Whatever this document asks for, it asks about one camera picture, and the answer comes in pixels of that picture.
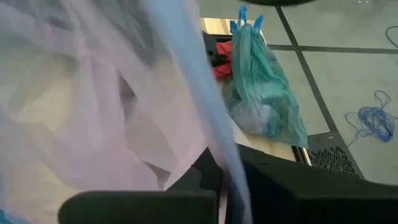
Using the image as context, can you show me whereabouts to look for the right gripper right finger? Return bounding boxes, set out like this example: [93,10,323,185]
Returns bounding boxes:
[224,144,398,224]

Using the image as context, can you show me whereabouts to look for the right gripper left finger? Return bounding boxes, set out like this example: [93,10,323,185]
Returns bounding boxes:
[58,146,223,224]

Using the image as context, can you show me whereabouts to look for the pink plastic trash bag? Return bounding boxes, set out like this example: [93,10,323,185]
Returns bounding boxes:
[0,0,253,224]

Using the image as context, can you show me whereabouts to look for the teal plastic trash bag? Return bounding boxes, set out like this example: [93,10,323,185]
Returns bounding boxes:
[222,5,309,149]

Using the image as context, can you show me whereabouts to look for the black perforated floor mat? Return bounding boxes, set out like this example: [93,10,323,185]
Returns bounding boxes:
[306,130,366,180]

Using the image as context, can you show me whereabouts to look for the red and black cloth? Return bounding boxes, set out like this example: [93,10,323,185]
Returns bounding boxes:
[203,30,234,81]

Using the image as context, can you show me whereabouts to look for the blue cable coil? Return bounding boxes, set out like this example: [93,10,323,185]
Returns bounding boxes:
[344,90,398,149]

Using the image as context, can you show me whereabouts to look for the black looped floor cable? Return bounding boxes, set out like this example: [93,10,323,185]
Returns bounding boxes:
[384,25,398,49]

